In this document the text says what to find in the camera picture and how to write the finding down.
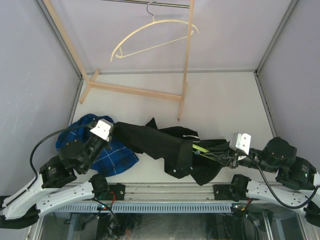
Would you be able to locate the blue plaid shirt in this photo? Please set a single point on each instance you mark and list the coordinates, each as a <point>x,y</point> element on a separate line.
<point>110,162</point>

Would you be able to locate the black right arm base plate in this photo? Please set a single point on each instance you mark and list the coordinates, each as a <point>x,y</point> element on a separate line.
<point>222,192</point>

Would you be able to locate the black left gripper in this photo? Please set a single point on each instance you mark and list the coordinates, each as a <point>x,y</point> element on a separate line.
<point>107,144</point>

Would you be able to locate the green plastic hanger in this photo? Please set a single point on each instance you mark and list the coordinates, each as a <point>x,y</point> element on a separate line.
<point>198,150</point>

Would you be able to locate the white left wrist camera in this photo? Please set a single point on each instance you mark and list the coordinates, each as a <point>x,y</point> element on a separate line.
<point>103,129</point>

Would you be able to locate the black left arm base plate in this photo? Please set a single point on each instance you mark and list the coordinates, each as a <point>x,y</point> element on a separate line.
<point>112,192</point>

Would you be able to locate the wooden clothes rack frame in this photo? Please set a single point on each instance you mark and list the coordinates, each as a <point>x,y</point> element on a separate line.
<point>91,82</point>

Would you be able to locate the beige plastic hanger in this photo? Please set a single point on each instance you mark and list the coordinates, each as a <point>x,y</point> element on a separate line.
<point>155,34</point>

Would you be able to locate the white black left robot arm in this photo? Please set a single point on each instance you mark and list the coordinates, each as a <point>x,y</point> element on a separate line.
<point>20,210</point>

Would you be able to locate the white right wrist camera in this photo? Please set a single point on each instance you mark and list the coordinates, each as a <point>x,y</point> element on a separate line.
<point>240,143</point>

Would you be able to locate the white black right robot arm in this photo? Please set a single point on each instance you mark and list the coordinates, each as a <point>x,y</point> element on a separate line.
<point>288,180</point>

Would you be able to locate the black button shirt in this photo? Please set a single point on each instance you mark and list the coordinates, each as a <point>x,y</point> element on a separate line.
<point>168,143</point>

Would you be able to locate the metal hanging rod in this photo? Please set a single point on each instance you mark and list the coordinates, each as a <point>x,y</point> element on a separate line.
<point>155,3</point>

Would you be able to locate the aluminium extrusion rail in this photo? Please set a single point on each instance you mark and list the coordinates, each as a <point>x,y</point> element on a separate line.
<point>134,193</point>

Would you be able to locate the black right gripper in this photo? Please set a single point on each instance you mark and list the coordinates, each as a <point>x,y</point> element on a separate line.
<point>223,158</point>

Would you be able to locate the blue slotted cable duct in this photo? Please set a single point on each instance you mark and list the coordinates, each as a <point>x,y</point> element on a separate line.
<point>148,208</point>

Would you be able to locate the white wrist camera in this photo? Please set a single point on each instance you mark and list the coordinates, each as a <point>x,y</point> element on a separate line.
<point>103,129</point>
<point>240,143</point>

